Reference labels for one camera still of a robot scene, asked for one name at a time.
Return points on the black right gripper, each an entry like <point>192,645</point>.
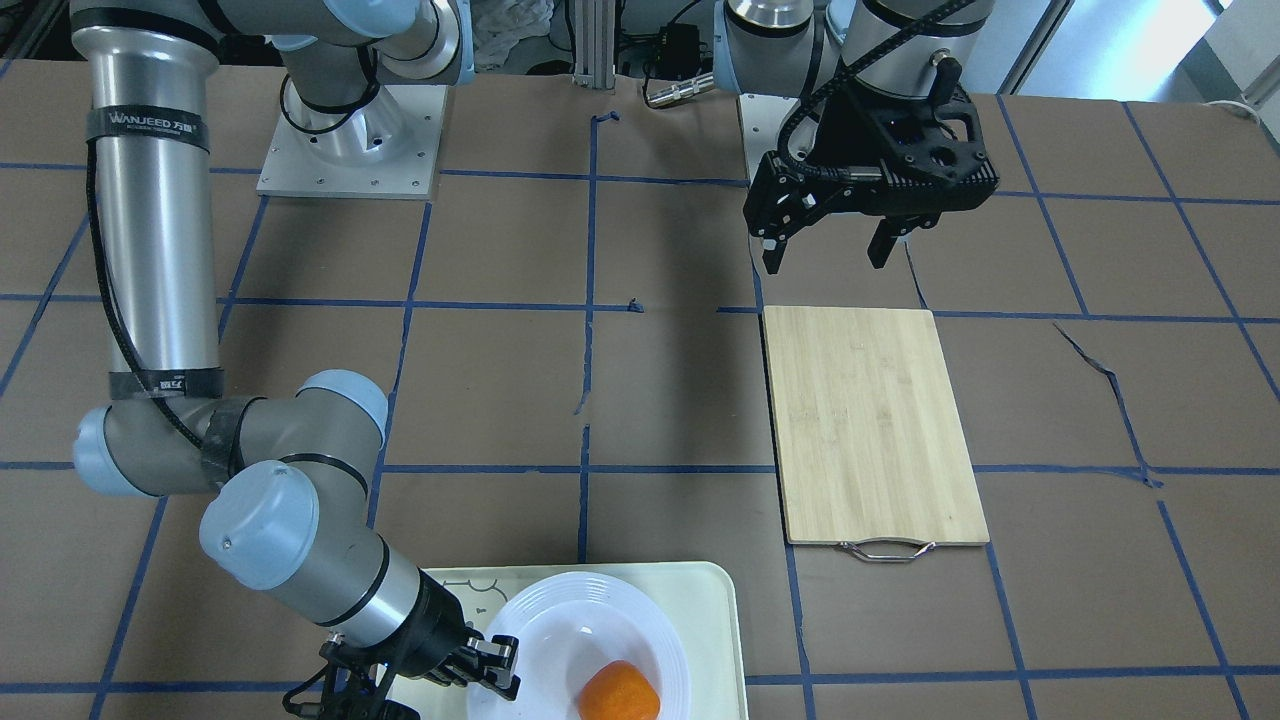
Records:
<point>432,622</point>

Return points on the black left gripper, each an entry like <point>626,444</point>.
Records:
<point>848,132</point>

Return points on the white round plate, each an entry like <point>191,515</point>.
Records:
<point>568,628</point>

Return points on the orange fruit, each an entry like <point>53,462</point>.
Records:
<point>618,691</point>

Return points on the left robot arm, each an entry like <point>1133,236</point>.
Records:
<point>811,50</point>

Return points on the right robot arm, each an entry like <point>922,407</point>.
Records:
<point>289,479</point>

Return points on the cream bear tray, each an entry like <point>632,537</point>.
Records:
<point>697,596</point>

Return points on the bamboo cutting board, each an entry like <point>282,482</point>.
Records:
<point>870,449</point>

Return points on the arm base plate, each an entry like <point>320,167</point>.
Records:
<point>761,117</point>
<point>387,150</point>

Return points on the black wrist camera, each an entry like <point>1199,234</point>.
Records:
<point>353,684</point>

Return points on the aluminium frame post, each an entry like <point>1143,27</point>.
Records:
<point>594,33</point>

